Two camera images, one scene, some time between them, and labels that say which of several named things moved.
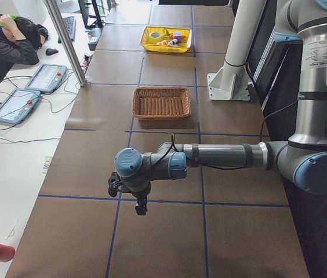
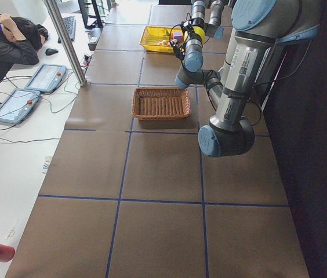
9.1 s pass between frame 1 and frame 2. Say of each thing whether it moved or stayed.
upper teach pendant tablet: stayed
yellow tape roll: moved
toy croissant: stayed
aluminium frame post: stayed
